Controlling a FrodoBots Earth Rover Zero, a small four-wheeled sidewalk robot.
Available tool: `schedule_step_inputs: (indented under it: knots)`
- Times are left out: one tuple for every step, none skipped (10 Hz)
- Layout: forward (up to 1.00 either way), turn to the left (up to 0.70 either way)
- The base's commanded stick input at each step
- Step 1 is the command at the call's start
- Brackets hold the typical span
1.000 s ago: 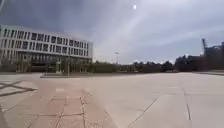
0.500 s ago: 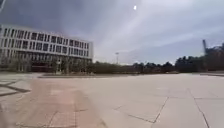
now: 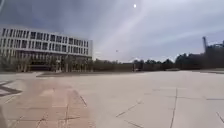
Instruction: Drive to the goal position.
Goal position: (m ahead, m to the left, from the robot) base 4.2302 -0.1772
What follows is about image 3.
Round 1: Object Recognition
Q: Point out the pale stone slab plaza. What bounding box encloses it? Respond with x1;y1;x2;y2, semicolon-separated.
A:
0;69;224;128

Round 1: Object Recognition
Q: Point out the row of trees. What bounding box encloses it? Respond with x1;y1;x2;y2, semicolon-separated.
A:
92;43;224;73

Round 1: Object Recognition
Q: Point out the white building with grid windows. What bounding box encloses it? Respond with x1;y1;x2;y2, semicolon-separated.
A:
0;26;94;73

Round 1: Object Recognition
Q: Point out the slim distant tower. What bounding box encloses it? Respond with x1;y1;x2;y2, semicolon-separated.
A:
201;35;208;54

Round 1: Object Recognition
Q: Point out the dark patterned paving patch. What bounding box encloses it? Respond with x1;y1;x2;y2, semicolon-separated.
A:
0;79;24;98

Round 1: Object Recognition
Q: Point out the street lamp post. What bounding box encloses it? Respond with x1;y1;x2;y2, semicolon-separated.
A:
114;49;120;64

